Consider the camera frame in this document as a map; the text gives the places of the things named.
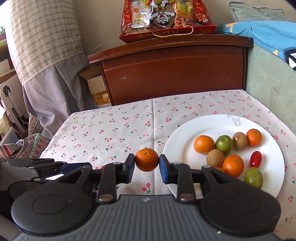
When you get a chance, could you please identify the large front orange mandarin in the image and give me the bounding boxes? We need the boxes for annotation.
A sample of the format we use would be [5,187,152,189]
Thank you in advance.
[194,135,215,154]

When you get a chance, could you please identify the brown kiwi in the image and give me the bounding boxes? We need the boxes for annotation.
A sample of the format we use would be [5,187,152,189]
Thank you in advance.
[232,132,248,150]
[206,149,224,167]

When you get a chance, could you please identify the small mandarin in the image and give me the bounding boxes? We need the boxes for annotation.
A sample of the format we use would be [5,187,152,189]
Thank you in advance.
[222,155,244,178]
[246,128,262,147]

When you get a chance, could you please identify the round green fruit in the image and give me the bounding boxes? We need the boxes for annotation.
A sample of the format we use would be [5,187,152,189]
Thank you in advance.
[215,135,233,156]

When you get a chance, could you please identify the oblong green fruit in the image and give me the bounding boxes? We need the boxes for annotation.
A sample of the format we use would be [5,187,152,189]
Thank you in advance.
[244,167,263,189]

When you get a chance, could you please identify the red cherry tomato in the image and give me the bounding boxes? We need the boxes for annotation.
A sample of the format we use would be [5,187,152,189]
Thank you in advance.
[249,151,262,168]

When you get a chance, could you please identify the white floral plate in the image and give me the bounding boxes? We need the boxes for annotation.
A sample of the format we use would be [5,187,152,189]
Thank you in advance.
[163,114,285,197]

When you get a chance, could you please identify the striped patterned cloth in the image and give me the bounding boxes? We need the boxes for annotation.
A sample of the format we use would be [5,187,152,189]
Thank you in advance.
[0,114,50,161]

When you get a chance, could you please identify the cherry print tablecloth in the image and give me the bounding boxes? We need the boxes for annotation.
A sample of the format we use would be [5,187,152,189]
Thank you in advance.
[42,90,295,240]

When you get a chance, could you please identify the open cardboard box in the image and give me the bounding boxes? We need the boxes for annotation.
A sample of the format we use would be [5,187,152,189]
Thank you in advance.
[78,65,111,108]

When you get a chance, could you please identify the dark wooden cabinet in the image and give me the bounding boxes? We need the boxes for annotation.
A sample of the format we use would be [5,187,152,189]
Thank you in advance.
[88,34,253,105]

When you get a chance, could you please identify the checked grey curtain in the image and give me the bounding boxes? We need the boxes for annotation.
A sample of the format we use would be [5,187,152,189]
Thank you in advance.
[4,1,96,139]

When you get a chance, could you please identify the green sofa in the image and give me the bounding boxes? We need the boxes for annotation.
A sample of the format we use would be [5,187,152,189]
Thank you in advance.
[246,44,296,133]

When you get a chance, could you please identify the red snack gift bag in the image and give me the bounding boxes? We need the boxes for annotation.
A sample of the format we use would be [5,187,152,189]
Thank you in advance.
[119,0,216,43]

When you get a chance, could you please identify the blue cartoon blanket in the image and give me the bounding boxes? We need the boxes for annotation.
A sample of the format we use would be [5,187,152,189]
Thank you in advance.
[216,21,296,70]

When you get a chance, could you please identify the grey green pillow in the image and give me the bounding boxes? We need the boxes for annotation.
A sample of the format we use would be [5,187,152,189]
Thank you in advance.
[228,1,288,22]

